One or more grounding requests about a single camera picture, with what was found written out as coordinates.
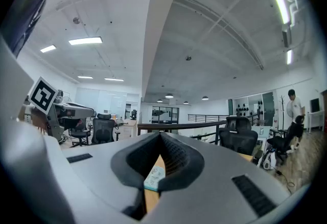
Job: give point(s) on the white floor device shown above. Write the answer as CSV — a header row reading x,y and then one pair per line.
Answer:
x,y
267,163

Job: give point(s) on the black monitor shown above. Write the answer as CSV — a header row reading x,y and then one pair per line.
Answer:
x,y
314,105

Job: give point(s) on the black mesh office chair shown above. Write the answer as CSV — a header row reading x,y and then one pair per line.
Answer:
x,y
279,142
103,128
237,137
79,131

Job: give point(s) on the dark metal railing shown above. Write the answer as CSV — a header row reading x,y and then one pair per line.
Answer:
x,y
178,125

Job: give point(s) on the light wooden office desk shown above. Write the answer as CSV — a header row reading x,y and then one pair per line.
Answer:
x,y
129,126

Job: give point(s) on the dark coat rack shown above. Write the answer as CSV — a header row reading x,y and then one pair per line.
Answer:
x,y
282,110

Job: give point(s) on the rectangular ceiling light panel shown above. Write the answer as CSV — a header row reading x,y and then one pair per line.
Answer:
x,y
48,48
85,40
85,77
114,79

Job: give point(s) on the light blue pouch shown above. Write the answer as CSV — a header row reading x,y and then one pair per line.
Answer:
x,y
153,178

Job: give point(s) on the white side desk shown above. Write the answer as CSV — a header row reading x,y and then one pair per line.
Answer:
x,y
316,113

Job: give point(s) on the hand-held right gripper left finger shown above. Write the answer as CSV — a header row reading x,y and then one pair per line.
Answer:
x,y
102,172

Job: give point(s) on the person's black shirt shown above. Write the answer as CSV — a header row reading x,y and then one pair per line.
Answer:
x,y
28,3

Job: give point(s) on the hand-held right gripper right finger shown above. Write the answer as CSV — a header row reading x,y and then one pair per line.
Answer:
x,y
212,187

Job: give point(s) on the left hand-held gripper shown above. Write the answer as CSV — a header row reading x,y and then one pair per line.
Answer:
x,y
42,94

